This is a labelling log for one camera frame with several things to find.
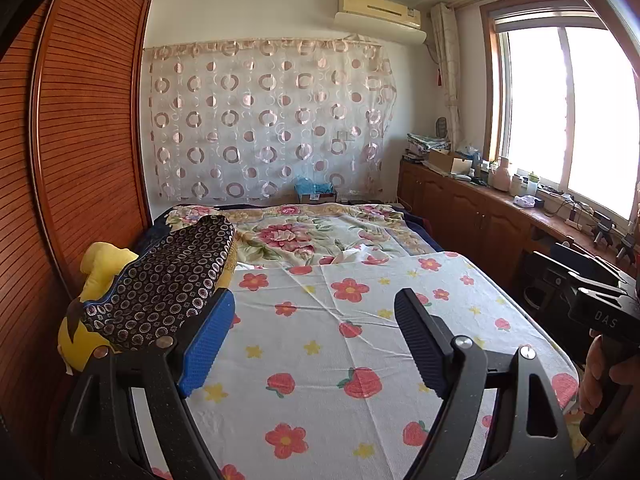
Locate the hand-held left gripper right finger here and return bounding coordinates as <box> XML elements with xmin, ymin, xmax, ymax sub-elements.
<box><xmin>394</xmin><ymin>287</ymin><xmax>576</xmax><ymax>480</ymax></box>

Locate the person's right hand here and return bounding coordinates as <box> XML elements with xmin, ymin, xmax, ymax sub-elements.
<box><xmin>577</xmin><ymin>335</ymin><xmax>619</xmax><ymax>414</ymax></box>

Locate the wooden louvered wardrobe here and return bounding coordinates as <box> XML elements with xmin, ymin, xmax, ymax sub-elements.
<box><xmin>0</xmin><ymin>0</ymin><xmax>153</xmax><ymax>461</ymax></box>

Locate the long wooden cabinet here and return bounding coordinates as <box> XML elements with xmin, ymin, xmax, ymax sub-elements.
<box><xmin>398</xmin><ymin>157</ymin><xmax>640</xmax><ymax>301</ymax></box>

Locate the beige wall air conditioner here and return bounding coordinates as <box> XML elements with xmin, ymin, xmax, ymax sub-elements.
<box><xmin>334</xmin><ymin>0</ymin><xmax>428</xmax><ymax>43</ymax></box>

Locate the cardboard box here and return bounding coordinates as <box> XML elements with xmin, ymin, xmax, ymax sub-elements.
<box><xmin>427</xmin><ymin>148</ymin><xmax>473</xmax><ymax>175</ymax></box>

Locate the blue packet box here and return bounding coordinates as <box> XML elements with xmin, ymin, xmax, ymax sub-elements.
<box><xmin>294</xmin><ymin>176</ymin><xmax>337</xmax><ymax>204</ymax></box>

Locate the yellow plush toy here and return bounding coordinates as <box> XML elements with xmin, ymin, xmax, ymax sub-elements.
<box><xmin>57</xmin><ymin>242</ymin><xmax>140</xmax><ymax>373</ymax></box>

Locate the wooden framed window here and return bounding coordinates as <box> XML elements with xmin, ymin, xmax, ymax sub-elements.
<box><xmin>480</xmin><ymin>0</ymin><xmax>640</xmax><ymax>231</ymax></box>

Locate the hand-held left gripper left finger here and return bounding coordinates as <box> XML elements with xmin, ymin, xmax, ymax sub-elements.
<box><xmin>55</xmin><ymin>287</ymin><xmax>236</xmax><ymax>480</ymax></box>

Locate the white tied window curtain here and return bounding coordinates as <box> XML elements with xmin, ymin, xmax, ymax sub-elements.
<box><xmin>430</xmin><ymin>2</ymin><xmax>463</xmax><ymax>146</ymax></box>

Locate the floral beige blanket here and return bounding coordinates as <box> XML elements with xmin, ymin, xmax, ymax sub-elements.
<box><xmin>162</xmin><ymin>203</ymin><xmax>443</xmax><ymax>268</ymax></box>

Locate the pale pink jug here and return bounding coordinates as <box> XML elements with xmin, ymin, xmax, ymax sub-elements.
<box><xmin>489</xmin><ymin>156</ymin><xmax>511</xmax><ymax>192</ymax></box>

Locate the circle patterned sheer curtain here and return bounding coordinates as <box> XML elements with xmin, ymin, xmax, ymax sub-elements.
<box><xmin>142</xmin><ymin>37</ymin><xmax>398</xmax><ymax>203</ymax></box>

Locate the navy circle patterned garment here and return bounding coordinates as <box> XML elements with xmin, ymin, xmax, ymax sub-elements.
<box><xmin>80</xmin><ymin>215</ymin><xmax>237</xmax><ymax>353</ymax></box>

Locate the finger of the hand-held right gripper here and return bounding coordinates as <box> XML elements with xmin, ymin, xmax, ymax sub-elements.
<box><xmin>545</xmin><ymin>244</ymin><xmax>638</xmax><ymax>291</ymax></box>

